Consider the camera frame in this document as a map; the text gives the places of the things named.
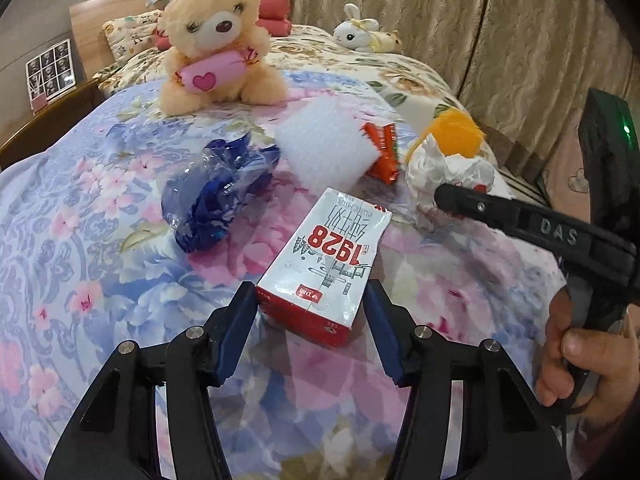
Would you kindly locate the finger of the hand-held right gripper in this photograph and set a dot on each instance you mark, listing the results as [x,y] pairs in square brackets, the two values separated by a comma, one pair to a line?
[465,202]

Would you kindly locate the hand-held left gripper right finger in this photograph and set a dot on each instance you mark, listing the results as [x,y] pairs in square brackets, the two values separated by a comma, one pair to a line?
[382,330]

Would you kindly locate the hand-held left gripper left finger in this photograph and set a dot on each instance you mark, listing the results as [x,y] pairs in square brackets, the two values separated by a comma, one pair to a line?
[237,330]

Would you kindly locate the white paper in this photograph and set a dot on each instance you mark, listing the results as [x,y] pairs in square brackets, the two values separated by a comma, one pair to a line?
[430,175]

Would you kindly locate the red and white carton box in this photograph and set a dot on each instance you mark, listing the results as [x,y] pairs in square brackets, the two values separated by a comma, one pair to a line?
[325,260]

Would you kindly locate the white foam sheet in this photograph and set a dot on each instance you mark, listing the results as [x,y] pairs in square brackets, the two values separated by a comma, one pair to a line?
[325,145]

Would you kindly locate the person's right hand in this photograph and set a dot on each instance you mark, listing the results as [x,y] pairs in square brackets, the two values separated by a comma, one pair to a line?
[600,360]

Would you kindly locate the pink heart covered furniture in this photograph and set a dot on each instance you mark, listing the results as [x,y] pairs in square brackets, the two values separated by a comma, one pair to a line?
[565,180]

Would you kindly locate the small red snack wrapper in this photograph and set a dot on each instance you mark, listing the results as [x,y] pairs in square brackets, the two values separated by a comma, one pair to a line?
[382,155]

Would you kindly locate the blue plastic bag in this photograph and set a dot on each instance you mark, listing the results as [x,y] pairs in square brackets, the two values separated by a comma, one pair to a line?
[210,200]

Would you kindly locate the cream floral bedspread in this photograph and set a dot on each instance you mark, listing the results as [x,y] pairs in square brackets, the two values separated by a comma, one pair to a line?
[400,80]

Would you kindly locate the blue pink floral blanket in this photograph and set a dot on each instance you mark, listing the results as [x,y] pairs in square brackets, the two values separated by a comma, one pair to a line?
[100,260]

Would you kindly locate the small beige plush toy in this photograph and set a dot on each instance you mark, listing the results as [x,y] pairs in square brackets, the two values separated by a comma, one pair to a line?
[390,42]

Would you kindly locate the white rabbit plush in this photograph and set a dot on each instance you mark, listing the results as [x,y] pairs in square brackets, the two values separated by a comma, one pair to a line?
[350,35]

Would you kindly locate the wooden nightstand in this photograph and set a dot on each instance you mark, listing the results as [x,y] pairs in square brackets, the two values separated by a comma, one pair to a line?
[30,130]

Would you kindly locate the small pink box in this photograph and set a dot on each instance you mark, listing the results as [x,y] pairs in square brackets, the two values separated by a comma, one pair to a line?
[40,103]

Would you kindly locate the beige teddy bear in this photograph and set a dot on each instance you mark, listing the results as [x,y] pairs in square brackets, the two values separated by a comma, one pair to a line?
[215,25]

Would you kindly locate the cream floral pillow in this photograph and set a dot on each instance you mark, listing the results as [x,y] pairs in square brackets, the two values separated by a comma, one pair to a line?
[130,30]

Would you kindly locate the wooden headboard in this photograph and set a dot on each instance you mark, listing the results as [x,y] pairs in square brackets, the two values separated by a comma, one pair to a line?
[90,25]

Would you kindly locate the photo frame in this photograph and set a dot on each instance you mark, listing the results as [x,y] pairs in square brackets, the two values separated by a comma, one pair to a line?
[50,70]

